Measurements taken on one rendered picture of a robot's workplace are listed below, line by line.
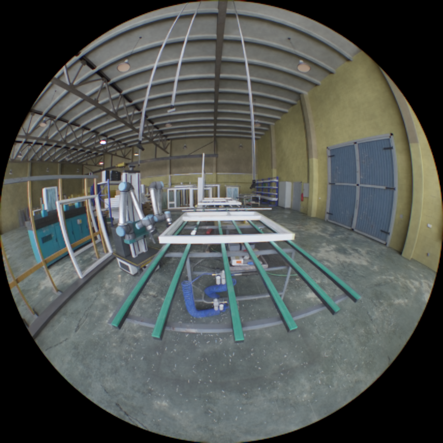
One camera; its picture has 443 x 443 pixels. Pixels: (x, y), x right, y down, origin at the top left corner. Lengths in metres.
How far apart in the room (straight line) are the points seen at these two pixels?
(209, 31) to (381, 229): 10.13
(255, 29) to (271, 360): 8.86
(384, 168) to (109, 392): 7.76
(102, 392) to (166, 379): 0.67
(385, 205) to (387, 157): 1.75
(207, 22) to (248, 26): 1.57
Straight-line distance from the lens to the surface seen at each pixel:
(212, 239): 1.40
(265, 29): 7.82
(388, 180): 6.38
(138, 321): 0.79
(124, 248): 2.65
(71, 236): 4.81
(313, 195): 8.76
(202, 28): 7.73
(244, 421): 1.42
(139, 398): 1.54
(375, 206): 6.53
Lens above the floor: 1.40
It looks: 13 degrees down
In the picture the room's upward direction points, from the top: straight up
